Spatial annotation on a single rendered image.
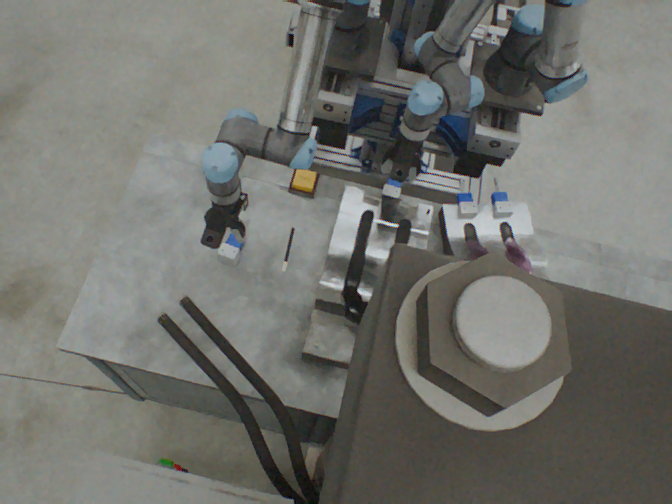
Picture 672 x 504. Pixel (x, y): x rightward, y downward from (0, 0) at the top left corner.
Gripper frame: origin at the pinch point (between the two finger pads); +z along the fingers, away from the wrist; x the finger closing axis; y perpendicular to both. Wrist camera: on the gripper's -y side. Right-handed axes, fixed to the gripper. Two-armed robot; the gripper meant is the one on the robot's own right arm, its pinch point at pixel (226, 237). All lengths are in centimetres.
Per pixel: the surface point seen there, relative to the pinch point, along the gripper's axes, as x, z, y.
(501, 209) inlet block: -68, 4, 41
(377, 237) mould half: -36.9, 4.2, 18.2
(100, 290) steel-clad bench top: 27.9, 13.1, -22.4
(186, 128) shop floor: 66, 92, 83
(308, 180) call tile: -11.6, 8.8, 30.3
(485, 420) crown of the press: -49, -108, -50
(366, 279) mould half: -38.3, 0.9, 3.6
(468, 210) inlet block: -59, 4, 37
